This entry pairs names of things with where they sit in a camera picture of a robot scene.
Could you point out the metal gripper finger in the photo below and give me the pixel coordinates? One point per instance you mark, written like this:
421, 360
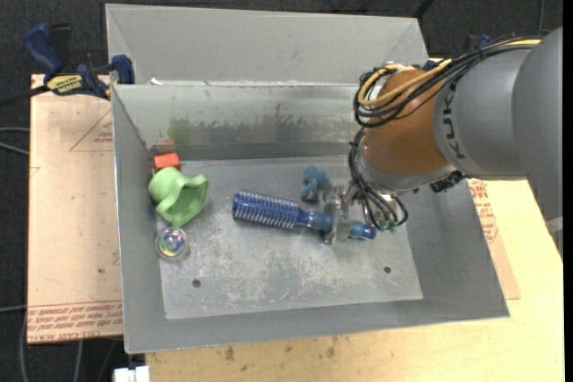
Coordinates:
335, 235
332, 209

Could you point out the blue hairbrush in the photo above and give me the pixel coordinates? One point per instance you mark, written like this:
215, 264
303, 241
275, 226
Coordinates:
268, 210

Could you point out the blue toy figure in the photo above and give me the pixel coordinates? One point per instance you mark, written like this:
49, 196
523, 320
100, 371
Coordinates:
312, 182

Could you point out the grey metal bin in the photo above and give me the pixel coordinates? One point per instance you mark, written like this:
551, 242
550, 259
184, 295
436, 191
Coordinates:
277, 273

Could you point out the green plastic cup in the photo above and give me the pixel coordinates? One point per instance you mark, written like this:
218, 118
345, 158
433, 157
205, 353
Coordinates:
177, 194

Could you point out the clear glass ball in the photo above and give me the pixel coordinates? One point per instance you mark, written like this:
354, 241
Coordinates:
172, 243

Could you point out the orange block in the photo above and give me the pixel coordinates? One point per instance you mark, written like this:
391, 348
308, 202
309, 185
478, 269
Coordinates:
166, 160

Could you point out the brown cardboard board red print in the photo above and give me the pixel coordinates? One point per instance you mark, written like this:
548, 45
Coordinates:
71, 210

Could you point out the black cylinder on white bracket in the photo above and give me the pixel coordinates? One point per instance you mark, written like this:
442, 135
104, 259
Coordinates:
447, 183

